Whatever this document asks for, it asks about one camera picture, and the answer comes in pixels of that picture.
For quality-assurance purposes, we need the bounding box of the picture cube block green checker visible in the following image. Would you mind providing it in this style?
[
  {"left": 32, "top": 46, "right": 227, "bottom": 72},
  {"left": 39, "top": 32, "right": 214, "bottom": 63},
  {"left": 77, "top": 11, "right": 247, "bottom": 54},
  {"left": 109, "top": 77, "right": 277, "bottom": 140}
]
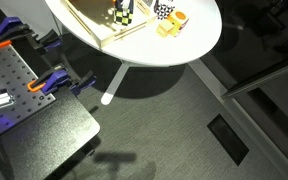
[{"left": 113, "top": 7, "right": 135, "bottom": 27}]

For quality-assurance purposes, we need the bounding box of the wooden tray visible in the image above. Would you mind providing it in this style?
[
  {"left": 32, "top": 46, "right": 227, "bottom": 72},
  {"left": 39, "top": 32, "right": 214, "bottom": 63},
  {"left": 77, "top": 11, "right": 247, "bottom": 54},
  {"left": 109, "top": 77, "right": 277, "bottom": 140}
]
[{"left": 59, "top": 0, "right": 158, "bottom": 48}]

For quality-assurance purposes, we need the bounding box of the yellow wooden block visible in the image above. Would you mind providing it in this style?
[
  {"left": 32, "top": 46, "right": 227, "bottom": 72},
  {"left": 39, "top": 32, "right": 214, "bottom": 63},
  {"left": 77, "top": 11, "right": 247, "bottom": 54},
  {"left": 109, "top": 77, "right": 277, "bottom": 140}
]
[{"left": 155, "top": 19, "right": 175, "bottom": 39}]

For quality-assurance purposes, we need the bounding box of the orange yellow cube block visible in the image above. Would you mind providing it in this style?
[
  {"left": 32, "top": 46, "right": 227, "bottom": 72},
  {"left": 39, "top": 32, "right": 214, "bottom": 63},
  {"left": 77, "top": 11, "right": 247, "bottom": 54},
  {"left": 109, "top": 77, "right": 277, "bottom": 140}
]
[{"left": 166, "top": 9, "right": 191, "bottom": 37}]

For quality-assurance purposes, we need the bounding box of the white round table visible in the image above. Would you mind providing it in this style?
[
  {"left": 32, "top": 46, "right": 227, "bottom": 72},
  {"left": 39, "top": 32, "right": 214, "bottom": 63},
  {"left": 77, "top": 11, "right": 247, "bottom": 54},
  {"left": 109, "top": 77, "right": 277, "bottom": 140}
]
[{"left": 44, "top": 0, "right": 223, "bottom": 68}]

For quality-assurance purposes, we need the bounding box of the blue orange bar clamp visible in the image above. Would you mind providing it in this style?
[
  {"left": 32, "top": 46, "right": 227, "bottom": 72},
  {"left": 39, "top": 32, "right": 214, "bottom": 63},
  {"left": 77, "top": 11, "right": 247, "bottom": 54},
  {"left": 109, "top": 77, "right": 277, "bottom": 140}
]
[
  {"left": 0, "top": 16, "right": 64, "bottom": 52},
  {"left": 26, "top": 64, "right": 98, "bottom": 98}
]

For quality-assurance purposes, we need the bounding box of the black perforated mounting board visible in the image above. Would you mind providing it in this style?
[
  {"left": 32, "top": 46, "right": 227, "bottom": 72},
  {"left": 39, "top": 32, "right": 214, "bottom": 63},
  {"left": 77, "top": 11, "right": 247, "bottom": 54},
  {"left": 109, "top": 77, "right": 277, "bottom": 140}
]
[{"left": 0, "top": 30, "right": 57, "bottom": 145}]

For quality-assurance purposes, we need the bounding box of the black floor vent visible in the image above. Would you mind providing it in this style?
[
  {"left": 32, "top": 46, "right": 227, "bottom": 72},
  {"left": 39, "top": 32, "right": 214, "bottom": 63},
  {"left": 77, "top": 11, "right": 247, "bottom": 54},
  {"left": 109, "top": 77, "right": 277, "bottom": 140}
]
[{"left": 206, "top": 113, "right": 251, "bottom": 167}]

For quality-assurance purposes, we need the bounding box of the white spatula handle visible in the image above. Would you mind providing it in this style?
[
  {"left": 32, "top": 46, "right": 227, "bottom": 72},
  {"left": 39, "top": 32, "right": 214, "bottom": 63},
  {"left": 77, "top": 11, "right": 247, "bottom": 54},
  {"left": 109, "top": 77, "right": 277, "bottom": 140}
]
[{"left": 100, "top": 60, "right": 132, "bottom": 107}]

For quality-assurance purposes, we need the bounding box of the dark metal door frame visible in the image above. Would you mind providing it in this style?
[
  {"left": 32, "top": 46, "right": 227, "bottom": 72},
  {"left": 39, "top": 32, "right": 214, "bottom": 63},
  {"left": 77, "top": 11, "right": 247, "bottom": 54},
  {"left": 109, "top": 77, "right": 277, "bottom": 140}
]
[{"left": 220, "top": 57, "right": 288, "bottom": 101}]

